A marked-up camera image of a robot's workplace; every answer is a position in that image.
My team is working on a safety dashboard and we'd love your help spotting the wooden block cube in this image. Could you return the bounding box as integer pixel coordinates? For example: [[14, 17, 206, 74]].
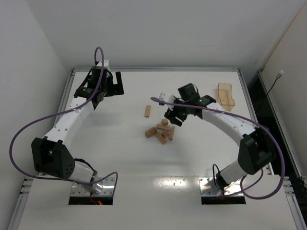
[[161, 118, 168, 126]]

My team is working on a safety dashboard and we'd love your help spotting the long wooden block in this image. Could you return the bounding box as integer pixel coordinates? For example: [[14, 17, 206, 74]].
[[144, 105, 151, 118]]

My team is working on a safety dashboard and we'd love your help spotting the amber transparent plastic bin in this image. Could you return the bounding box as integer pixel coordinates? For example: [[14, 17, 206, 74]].
[[216, 83, 236, 112]]

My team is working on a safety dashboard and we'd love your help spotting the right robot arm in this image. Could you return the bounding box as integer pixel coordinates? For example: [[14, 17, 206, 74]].
[[158, 83, 276, 189]]

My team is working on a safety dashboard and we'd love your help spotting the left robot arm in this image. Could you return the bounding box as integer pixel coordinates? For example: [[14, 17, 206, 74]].
[[31, 60, 124, 193]]

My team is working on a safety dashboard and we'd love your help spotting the thin wooden plank block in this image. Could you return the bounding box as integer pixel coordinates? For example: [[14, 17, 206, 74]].
[[169, 126, 175, 140]]

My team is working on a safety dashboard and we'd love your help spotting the flat wooden block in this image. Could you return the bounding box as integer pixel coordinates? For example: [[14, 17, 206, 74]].
[[156, 124, 171, 131]]

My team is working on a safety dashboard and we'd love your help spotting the wide wooden block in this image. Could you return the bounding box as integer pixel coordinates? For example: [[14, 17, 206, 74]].
[[145, 127, 157, 138]]

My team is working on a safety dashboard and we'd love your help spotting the small wooden cube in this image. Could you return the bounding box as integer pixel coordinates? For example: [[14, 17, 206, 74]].
[[161, 130, 169, 138]]

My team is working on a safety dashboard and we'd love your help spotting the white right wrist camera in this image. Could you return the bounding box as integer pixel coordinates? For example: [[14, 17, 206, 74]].
[[159, 92, 175, 102]]

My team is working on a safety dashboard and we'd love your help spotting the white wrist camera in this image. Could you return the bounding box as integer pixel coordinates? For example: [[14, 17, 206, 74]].
[[159, 92, 175, 102], [96, 60, 111, 71]]

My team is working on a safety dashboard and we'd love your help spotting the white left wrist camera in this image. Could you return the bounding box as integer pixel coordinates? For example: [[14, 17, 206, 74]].
[[96, 60, 111, 71]]

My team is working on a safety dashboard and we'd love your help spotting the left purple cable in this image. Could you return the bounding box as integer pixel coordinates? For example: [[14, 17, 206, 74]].
[[9, 46, 118, 190]]

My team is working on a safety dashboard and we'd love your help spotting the purple cable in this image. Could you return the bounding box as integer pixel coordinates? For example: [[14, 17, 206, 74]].
[[9, 46, 118, 190], [150, 96, 286, 200]]

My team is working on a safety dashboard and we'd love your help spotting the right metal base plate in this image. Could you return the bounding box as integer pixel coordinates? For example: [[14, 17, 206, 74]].
[[199, 176, 245, 196]]

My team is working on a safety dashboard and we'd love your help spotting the metal base plate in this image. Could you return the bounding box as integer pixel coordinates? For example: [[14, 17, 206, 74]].
[[199, 176, 245, 196], [71, 177, 116, 197]]

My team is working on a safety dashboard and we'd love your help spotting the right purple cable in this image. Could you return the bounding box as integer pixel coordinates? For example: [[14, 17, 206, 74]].
[[150, 96, 286, 200]]

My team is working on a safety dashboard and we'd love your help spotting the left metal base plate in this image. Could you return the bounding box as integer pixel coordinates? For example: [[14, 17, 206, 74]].
[[71, 177, 116, 197]]

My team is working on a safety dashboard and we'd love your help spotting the black wall cable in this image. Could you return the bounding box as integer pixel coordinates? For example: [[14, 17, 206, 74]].
[[256, 69, 285, 113]]

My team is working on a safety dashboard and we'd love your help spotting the aluminium table frame rail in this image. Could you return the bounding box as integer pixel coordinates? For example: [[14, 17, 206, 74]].
[[7, 67, 307, 230]]

